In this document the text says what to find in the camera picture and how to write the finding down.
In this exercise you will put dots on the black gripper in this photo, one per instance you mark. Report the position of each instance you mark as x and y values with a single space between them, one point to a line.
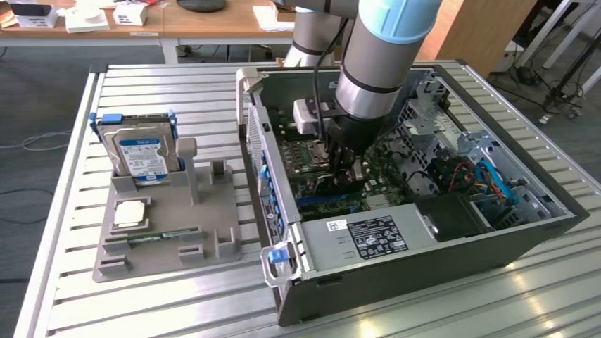
355 135

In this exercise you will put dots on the black low-profile graphics card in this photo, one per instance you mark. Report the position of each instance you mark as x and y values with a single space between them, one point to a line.
340 184

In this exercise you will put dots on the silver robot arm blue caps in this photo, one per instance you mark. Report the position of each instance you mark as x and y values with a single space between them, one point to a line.
386 53

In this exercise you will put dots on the metal CPU socket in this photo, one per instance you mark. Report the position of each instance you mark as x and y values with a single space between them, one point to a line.
315 155

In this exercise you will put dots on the green motherboard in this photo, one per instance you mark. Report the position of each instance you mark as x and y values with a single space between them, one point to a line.
386 176

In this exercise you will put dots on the silver metal disk bay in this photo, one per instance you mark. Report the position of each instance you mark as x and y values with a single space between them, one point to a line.
423 126

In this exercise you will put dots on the silver chipset heatsink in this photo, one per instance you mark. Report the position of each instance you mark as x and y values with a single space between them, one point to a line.
378 201

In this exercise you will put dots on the blue expansion slot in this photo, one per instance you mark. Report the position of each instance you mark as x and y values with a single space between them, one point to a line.
324 201

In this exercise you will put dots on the silver power supply unit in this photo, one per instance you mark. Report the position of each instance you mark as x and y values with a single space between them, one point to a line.
328 243

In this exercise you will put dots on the white paper stack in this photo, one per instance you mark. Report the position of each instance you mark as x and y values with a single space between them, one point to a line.
272 19

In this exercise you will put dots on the blue case latch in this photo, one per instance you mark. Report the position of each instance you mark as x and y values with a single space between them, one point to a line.
278 256

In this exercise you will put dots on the white device red dot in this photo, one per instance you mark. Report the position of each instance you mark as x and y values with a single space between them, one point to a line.
508 58

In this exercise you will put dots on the light wooden cabinet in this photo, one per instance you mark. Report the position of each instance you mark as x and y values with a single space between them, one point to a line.
488 31

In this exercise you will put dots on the open black PC case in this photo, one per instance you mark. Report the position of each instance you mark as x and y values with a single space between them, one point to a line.
423 281

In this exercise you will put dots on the black wheeled stand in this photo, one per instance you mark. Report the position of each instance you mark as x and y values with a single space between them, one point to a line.
559 95

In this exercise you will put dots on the hard disk in blue caddy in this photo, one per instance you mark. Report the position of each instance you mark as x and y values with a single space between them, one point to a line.
140 155

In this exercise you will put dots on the gray plastic parts rack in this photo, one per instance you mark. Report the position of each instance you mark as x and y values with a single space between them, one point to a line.
170 218

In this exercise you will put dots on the dark round object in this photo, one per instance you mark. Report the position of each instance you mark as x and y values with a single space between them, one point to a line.
202 5

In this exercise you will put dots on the loose silver CPU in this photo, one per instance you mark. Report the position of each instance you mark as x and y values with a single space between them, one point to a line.
130 214

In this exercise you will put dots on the loose green RAM stick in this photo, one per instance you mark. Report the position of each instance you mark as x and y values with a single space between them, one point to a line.
146 237

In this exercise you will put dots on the white labelled box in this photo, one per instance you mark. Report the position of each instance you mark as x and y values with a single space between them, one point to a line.
131 15

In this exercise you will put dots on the white box with roll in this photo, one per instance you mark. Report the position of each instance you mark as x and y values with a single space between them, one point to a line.
87 23

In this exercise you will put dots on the white box with black item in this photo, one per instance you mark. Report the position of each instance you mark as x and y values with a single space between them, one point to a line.
35 19

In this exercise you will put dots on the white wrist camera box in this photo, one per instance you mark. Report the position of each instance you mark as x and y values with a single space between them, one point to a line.
306 116

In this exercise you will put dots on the white table frame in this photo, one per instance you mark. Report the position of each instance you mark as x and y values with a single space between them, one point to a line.
543 35

